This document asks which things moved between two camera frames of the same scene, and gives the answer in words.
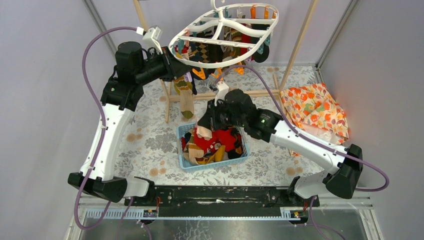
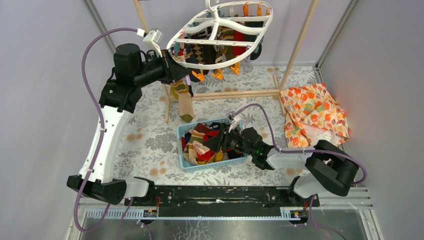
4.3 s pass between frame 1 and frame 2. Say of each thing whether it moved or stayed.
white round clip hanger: moved
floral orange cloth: stayed
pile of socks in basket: stayed
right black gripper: moved
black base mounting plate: stayed
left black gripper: stayed
